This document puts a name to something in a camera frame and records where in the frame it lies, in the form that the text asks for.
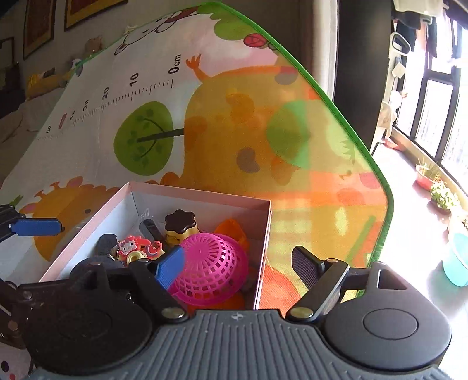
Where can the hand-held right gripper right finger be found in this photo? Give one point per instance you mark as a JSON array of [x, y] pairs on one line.
[[305, 268]]

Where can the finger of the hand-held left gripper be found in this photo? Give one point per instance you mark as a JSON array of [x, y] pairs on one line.
[[36, 226], [14, 303]]

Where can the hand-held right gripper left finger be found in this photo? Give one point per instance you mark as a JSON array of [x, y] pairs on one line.
[[170, 266]]

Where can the pink plastic basket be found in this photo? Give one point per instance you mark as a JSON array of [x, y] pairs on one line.
[[212, 266]]

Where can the small clear plastic bag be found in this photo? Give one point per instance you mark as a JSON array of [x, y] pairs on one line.
[[150, 228]]

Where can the yellow and pink toy camera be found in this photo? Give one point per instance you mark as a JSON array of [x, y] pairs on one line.
[[131, 246]]

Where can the pink cardboard box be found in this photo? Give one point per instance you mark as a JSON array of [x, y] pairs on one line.
[[204, 212]]

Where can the black plush toy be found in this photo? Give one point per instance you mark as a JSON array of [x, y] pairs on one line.
[[106, 243]]

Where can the grey bed sheet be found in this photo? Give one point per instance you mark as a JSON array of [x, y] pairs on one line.
[[14, 120]]

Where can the teal plastic basin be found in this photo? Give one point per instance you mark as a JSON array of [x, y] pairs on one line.
[[455, 263]]

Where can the small green potted plant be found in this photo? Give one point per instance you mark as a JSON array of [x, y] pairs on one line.
[[444, 195]]

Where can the yellow and white plush toy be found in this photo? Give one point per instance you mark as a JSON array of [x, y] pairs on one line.
[[75, 65]]

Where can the colourful cartoon play mat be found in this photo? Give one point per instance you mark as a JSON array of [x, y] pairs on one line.
[[237, 109]]

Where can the brown plush toy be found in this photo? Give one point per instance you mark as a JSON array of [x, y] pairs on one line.
[[94, 44]]

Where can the red framed wall picture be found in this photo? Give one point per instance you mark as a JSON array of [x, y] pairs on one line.
[[38, 25]]

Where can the yellow-bordered framed wall picture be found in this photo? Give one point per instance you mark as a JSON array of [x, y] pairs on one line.
[[87, 11]]

